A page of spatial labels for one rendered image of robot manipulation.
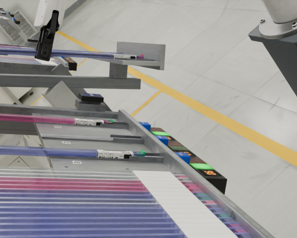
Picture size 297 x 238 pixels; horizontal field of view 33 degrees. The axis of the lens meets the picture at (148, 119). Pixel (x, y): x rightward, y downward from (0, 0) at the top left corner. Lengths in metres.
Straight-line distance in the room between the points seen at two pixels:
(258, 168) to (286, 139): 0.16
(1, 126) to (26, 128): 0.05
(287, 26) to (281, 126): 1.11
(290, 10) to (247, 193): 1.01
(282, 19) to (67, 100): 0.60
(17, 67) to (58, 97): 0.55
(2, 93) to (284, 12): 4.65
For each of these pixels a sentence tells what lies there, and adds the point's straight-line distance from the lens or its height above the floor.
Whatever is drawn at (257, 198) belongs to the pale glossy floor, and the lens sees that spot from 1.84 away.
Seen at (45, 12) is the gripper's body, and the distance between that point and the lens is 1.17.
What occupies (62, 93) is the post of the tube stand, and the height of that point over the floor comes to 0.79.
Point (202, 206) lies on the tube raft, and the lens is 0.64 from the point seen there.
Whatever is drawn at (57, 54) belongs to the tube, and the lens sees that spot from 1.22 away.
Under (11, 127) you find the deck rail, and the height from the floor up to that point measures 0.86.
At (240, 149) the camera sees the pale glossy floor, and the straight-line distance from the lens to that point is 2.12.
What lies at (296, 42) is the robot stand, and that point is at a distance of 0.97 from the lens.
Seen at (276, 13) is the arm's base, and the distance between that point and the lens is 1.03.
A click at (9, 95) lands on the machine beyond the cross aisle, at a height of 0.16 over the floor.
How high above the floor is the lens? 1.10
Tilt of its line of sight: 22 degrees down
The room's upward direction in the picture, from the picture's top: 39 degrees counter-clockwise
